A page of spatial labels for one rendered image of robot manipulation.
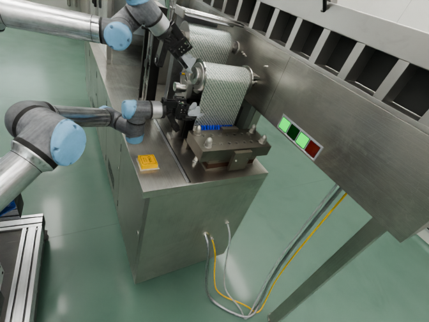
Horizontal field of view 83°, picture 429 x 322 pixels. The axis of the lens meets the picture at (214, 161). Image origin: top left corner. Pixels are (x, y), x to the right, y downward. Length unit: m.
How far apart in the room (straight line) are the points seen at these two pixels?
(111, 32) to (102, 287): 1.41
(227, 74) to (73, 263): 1.46
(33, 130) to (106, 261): 1.24
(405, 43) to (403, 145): 0.29
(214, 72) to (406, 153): 0.75
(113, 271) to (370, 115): 1.62
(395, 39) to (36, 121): 1.03
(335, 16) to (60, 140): 0.97
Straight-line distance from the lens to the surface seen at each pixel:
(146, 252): 1.37
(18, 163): 0.74
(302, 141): 1.09
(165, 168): 1.09
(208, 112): 1.18
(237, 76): 1.18
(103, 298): 1.75
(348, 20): 1.06
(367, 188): 0.97
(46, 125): 0.75
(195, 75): 1.11
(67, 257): 1.89
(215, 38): 1.34
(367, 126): 0.95
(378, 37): 0.99
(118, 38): 0.85
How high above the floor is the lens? 1.62
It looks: 36 degrees down
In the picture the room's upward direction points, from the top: 20 degrees clockwise
